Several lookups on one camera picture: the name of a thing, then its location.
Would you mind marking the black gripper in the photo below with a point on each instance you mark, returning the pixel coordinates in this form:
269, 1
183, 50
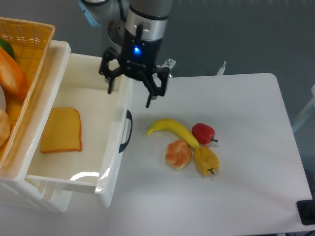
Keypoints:
137, 60

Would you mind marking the toy bread slice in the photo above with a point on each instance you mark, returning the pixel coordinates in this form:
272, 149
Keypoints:
62, 131

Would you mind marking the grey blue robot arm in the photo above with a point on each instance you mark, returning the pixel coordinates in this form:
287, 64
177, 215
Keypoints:
137, 28

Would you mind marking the knotted toy bread roll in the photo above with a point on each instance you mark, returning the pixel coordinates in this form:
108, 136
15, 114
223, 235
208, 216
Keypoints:
178, 155

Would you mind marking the white drawer cabinet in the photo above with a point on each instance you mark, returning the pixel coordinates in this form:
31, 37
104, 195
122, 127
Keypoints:
16, 188

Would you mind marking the yellow toy banana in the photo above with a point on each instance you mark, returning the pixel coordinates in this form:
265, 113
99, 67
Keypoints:
173, 126

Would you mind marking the red toy bell pepper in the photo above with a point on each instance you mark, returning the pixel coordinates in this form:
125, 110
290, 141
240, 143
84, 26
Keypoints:
203, 133

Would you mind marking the yellow toy bell pepper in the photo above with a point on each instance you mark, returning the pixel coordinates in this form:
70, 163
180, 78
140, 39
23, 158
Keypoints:
206, 161

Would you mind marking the yellow wicker basket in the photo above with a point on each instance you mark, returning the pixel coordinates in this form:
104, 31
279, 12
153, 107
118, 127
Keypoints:
30, 41

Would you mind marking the orange toy baguette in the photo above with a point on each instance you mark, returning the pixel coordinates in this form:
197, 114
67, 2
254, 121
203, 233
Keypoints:
12, 78

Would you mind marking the green toy fruit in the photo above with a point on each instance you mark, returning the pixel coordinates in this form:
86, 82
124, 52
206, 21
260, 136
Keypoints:
7, 47

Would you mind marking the black device at edge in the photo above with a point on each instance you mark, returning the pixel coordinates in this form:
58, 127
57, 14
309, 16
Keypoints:
306, 210

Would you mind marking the dark drawer handle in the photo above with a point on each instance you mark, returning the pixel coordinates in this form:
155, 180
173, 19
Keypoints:
127, 132

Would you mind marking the white metal table bracket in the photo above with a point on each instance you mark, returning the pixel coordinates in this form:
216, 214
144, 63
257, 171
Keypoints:
222, 69

